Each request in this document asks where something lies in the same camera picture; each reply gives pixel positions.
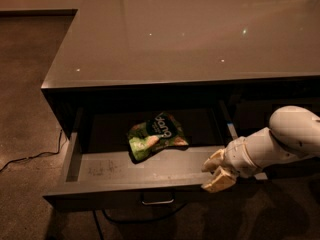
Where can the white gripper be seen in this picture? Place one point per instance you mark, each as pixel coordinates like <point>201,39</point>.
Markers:
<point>240,158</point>

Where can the green snack bag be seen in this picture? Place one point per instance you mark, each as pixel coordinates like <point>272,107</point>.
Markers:
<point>150,137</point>

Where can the dark drawer cabinet counter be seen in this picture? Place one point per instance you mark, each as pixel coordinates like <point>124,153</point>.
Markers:
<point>145,54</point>

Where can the dark wall baseboard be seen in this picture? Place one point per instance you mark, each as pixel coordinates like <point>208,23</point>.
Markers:
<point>38,12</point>

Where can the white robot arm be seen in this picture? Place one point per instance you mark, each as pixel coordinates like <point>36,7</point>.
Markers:
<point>293,134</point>

